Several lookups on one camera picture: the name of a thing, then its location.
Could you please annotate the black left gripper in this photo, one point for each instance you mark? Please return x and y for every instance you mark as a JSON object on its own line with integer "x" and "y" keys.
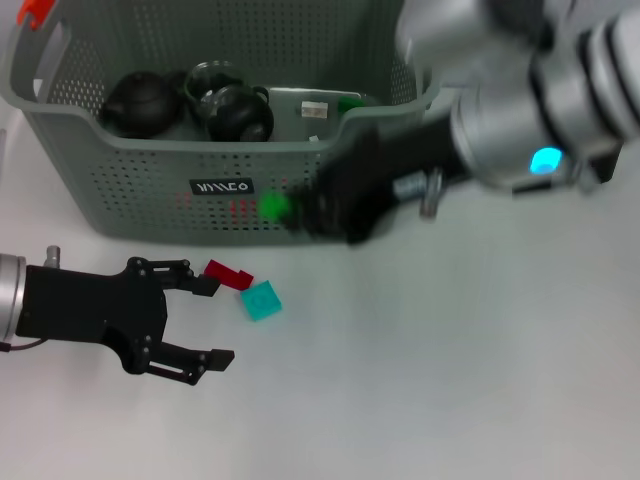
{"x": 85, "y": 305}

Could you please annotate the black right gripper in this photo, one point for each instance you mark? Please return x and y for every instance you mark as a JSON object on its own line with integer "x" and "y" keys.
{"x": 380, "y": 175}

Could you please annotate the dark green block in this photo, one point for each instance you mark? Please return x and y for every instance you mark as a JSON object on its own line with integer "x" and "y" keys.
{"x": 274, "y": 205}

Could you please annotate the teal square block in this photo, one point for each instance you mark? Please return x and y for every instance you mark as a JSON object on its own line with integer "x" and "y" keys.
{"x": 261, "y": 301}

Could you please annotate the translucent white block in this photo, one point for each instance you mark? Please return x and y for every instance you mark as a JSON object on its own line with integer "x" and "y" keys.
{"x": 314, "y": 138}

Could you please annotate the white ridged block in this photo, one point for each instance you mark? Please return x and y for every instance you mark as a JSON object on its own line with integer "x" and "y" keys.
{"x": 314, "y": 110}

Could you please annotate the bright green block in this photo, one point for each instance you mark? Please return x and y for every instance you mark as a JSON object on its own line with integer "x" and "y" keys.
{"x": 350, "y": 104}

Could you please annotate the dark red long block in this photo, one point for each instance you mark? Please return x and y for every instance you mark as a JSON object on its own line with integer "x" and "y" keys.
{"x": 227, "y": 274}

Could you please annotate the grey perforated storage bin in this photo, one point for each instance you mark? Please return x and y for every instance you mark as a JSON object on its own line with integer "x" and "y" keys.
{"x": 150, "y": 200}

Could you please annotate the black clay teapot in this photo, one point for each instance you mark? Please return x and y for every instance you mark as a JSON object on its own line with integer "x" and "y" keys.
{"x": 142, "y": 100}

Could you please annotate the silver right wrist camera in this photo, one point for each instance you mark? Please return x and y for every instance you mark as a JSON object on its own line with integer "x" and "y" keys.
{"x": 450, "y": 30}

